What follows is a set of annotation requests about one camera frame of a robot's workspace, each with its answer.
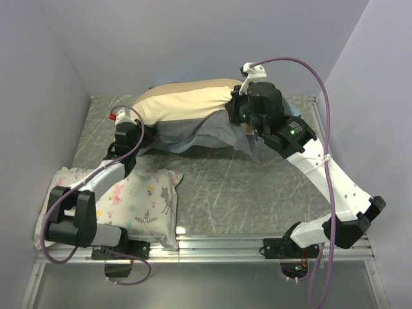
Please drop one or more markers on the striped blue beige pillowcase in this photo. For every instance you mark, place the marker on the striped blue beige pillowcase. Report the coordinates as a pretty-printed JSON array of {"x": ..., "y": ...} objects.
[{"x": 187, "y": 114}]

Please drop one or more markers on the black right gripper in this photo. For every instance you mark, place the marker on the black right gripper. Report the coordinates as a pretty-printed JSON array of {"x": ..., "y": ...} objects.
[{"x": 233, "y": 105}]

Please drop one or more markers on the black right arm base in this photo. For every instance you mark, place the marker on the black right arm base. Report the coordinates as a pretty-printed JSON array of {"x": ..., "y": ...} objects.
[{"x": 293, "y": 259}]

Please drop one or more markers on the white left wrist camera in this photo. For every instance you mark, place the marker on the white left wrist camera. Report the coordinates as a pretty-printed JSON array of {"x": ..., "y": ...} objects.
[{"x": 121, "y": 115}]

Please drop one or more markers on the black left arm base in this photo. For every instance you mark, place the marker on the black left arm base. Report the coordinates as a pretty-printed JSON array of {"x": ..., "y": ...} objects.
[{"x": 119, "y": 260}]

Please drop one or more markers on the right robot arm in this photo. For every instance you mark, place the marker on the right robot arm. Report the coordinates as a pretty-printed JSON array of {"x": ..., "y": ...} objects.
[{"x": 352, "y": 209}]

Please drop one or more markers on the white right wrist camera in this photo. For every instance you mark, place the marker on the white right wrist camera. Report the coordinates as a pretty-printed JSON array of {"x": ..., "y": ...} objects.
[{"x": 252, "y": 73}]

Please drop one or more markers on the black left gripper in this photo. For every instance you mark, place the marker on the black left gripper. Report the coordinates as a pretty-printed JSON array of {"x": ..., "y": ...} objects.
[{"x": 150, "y": 135}]

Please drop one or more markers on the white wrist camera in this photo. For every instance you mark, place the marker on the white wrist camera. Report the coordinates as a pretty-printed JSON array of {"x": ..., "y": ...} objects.
[
  {"x": 252, "y": 73},
  {"x": 121, "y": 115}
]

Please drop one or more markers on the aluminium front rail frame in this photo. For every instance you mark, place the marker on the aluminium front rail frame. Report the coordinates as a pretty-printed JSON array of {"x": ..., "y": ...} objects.
[{"x": 217, "y": 271}]

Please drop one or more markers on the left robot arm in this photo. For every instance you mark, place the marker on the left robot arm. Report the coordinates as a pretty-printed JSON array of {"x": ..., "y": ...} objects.
[{"x": 71, "y": 216}]

